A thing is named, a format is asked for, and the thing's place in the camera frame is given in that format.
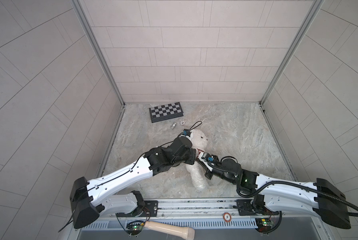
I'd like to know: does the green circuit board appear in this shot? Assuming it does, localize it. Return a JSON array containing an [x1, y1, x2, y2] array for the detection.
[[255, 218, 273, 233], [126, 221, 145, 236]]

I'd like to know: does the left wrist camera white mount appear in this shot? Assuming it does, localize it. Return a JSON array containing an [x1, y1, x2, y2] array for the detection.
[[179, 129, 192, 141]]

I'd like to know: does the right green circuit board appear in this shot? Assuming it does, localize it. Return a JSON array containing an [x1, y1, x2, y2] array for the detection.
[[255, 218, 273, 233]]

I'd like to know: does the left green circuit board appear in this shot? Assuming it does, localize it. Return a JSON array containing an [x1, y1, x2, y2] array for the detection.
[[126, 221, 145, 236]]

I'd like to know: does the red white striped knit sweater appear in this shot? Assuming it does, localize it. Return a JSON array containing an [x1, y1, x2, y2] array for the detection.
[[196, 148, 205, 155]]

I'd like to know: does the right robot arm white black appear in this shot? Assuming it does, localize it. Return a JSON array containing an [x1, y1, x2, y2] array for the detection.
[[197, 154, 358, 229]]

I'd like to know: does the beige wooden handle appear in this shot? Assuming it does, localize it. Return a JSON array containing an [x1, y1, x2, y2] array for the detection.
[[144, 221, 195, 240]]

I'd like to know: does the white teddy bear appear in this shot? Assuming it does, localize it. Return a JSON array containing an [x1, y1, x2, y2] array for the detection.
[[186, 129, 208, 192]]

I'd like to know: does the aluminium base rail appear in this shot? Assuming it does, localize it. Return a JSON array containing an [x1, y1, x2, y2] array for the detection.
[[87, 195, 317, 225]]

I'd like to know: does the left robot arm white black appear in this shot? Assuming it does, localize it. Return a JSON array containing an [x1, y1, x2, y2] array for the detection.
[[69, 136, 197, 229]]

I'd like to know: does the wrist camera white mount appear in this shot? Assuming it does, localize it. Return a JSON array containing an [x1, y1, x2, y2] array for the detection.
[[198, 151, 220, 165], [179, 129, 192, 141]]

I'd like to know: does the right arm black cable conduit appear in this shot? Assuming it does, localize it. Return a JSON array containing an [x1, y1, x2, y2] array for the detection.
[[208, 155, 358, 217]]

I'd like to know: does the folded black white chessboard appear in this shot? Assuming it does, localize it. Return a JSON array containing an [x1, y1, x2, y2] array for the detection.
[[149, 102, 184, 123]]

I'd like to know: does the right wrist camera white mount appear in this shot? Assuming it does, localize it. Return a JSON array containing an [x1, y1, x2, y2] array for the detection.
[[198, 151, 220, 165]]

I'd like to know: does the round red white sticker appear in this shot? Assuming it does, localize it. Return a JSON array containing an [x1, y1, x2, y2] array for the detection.
[[223, 212, 232, 223]]

